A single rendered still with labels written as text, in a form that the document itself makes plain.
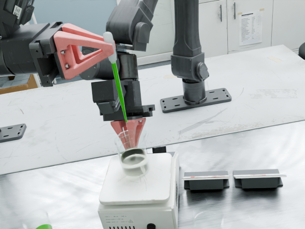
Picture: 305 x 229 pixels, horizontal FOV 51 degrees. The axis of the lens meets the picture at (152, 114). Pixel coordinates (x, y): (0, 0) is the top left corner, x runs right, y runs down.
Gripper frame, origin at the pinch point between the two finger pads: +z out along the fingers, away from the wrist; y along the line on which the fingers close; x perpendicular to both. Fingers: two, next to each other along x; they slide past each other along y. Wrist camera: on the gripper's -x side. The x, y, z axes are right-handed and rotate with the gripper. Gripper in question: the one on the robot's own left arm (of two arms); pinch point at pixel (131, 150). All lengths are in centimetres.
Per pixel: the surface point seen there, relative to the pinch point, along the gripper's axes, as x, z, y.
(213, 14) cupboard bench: 225, -80, -9
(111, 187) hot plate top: -12.5, 4.4, 1.1
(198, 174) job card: 3.9, 6.2, 12.8
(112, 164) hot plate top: -7.5, 1.4, -0.9
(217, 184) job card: 0.0, 7.2, 17.2
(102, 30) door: 242, -88, -124
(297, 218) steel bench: -3.0, 12.4, 30.9
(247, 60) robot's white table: 56, -21, 23
